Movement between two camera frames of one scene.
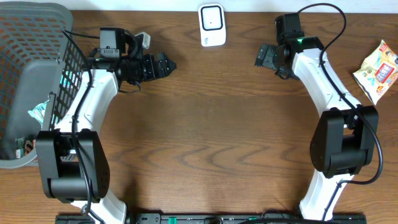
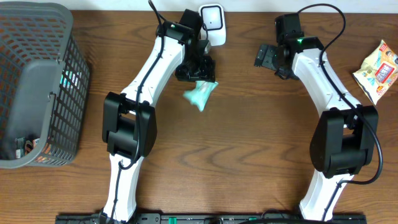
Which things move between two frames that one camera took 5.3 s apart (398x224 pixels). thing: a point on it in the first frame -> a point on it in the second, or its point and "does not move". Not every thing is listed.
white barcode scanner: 212,23 does not move
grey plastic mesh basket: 43,70 does not move
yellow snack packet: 378,71 does not move
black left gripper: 154,67 -> 194,73
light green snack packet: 38,112 -> 200,94
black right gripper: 264,55 does not move
